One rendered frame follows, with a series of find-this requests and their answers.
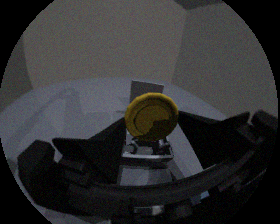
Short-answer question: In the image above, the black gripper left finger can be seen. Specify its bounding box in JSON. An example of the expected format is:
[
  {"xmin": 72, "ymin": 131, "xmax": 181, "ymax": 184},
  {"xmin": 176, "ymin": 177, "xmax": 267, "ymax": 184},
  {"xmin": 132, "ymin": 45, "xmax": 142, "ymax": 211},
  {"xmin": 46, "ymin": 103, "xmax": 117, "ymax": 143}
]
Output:
[{"xmin": 51, "ymin": 118, "xmax": 126, "ymax": 184}]

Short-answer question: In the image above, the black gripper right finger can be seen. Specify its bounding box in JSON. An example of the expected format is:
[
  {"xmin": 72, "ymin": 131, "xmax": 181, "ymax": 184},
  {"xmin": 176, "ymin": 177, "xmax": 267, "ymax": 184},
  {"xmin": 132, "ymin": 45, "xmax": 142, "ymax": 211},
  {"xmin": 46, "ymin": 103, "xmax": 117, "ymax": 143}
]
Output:
[{"xmin": 177, "ymin": 111, "xmax": 250, "ymax": 169}]

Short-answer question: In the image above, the yellow round plate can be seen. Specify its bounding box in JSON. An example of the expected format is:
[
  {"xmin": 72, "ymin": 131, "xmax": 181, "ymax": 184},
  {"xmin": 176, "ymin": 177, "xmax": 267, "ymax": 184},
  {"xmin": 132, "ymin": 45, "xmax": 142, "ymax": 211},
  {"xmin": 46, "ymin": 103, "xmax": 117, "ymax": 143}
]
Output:
[{"xmin": 124, "ymin": 92, "xmax": 179, "ymax": 142}]

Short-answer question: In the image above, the light blue flat square mat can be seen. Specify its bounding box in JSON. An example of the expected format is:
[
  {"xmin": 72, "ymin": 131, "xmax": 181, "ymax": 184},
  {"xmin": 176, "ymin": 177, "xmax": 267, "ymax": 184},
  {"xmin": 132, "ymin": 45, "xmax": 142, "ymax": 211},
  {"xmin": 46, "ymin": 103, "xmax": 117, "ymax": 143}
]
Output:
[{"xmin": 189, "ymin": 189, "xmax": 210, "ymax": 207}]

